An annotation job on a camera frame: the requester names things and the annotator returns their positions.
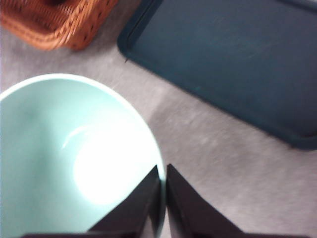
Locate black rectangular tray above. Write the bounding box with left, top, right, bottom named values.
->
left=117, top=0, right=317, bottom=151

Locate brown wicker basket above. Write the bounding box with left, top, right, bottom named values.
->
left=0, top=0, right=118, bottom=52

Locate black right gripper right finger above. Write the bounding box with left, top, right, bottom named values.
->
left=166, top=163, right=317, bottom=238

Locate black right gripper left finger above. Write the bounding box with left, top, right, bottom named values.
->
left=23, top=165, right=161, bottom=238

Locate teal ribbed bowl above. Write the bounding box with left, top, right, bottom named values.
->
left=0, top=73, right=166, bottom=238

